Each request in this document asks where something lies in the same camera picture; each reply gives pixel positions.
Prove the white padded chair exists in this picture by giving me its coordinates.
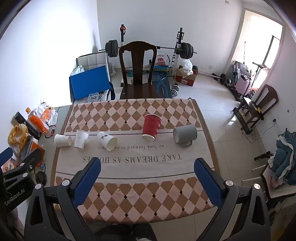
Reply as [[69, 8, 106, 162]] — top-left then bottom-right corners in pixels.
[[76, 52, 112, 77]]

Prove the long barbell with small plates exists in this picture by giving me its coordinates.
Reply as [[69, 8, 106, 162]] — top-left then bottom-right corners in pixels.
[[198, 72, 232, 85]]

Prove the red cardboard box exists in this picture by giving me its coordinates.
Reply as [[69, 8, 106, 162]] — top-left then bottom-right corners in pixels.
[[175, 65, 199, 87]]

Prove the white leaf print paper cup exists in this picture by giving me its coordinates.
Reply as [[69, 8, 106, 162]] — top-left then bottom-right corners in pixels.
[[96, 131, 118, 152]]

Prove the black power strip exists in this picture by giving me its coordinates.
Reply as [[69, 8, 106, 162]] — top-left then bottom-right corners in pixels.
[[233, 111, 253, 134]]

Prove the chair with white legs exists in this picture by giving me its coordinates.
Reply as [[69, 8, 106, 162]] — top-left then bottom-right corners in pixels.
[[241, 148, 296, 205]]

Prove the black rectangular box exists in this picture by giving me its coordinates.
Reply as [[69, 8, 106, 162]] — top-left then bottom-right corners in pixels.
[[14, 111, 41, 140]]

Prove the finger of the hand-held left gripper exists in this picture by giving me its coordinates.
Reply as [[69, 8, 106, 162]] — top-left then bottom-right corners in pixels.
[[3, 148, 45, 180], [0, 147, 14, 168]]

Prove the white weight bench rack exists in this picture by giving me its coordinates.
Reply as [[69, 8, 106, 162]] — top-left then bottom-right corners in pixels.
[[119, 24, 186, 87]]

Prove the yellow snack bag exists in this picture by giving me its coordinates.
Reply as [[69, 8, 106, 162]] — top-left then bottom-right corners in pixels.
[[9, 123, 29, 155]]

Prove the barbell with black plates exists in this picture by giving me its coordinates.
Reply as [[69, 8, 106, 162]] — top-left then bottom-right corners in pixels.
[[99, 39, 198, 60]]

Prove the black round disc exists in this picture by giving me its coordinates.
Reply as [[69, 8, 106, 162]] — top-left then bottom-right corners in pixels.
[[35, 171, 48, 185]]

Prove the orange box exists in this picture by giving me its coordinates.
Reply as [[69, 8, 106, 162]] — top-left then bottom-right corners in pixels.
[[27, 141, 46, 168]]

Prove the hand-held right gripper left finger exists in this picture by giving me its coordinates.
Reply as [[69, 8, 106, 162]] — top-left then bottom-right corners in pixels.
[[24, 158, 101, 241]]

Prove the pile of blue clothes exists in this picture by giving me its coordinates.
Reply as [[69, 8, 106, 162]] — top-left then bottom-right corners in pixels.
[[268, 131, 296, 186]]

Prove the black exercise mat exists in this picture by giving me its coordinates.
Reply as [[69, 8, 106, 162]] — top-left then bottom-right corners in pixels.
[[151, 72, 173, 99]]

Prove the pink suitcase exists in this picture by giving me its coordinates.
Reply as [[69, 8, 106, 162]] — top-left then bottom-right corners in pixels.
[[236, 74, 252, 96]]

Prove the checkered brown tablecloth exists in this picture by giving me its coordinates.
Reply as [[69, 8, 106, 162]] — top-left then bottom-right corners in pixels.
[[51, 98, 221, 223]]

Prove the brown wooden chair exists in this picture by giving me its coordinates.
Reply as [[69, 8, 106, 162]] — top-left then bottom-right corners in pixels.
[[240, 84, 279, 131]]

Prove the blue board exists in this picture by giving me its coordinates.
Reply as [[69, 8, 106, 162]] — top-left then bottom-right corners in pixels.
[[69, 65, 112, 102]]

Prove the dark wooden chair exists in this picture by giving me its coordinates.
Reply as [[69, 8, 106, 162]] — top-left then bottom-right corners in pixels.
[[118, 41, 173, 101]]

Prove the orange drink bottle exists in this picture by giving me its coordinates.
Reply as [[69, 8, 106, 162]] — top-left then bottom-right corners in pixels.
[[26, 107, 50, 134]]

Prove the red white shopping bag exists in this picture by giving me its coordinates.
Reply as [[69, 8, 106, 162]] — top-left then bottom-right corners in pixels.
[[155, 52, 167, 68]]

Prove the red ribbed paper cup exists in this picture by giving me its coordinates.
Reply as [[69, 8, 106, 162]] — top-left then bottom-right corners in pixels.
[[142, 114, 162, 141]]

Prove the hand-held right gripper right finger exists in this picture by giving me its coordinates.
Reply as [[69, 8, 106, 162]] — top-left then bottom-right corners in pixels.
[[194, 158, 271, 241]]

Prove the black handheld tool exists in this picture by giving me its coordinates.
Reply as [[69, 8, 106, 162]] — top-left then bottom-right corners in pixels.
[[254, 151, 274, 161]]

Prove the white orange plastic bag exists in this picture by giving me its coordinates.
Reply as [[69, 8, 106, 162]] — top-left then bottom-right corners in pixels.
[[35, 103, 58, 127]]

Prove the grey ribbed mug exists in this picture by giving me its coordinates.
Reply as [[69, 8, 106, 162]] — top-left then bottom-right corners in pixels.
[[173, 124, 198, 148]]

